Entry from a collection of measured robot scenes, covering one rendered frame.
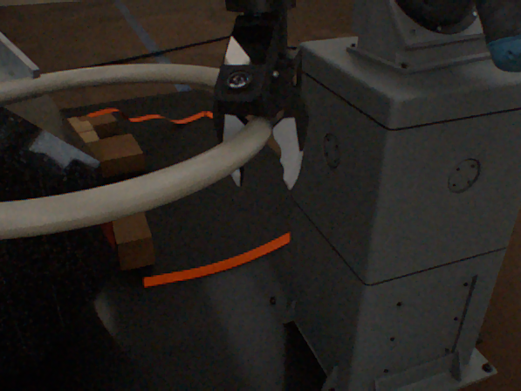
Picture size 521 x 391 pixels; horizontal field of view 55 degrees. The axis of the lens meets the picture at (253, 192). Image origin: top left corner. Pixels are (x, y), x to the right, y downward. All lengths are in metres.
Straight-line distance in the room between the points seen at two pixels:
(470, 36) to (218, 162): 0.77
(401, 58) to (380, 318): 0.58
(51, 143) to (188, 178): 0.81
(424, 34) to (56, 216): 0.81
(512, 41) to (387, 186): 0.32
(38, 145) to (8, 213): 0.79
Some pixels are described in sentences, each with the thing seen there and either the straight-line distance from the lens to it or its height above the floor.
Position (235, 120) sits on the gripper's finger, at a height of 0.94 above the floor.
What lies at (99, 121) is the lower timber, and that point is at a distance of 2.82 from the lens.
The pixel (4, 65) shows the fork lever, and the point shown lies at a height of 0.91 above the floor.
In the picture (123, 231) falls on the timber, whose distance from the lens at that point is 1.82.
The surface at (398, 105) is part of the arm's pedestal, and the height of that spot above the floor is 0.84.
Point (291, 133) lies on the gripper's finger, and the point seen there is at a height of 0.93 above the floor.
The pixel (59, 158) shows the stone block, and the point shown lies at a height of 0.63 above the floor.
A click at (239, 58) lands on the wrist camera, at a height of 1.03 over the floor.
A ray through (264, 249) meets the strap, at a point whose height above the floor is 0.02.
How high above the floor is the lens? 1.16
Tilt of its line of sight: 31 degrees down
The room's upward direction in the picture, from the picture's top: straight up
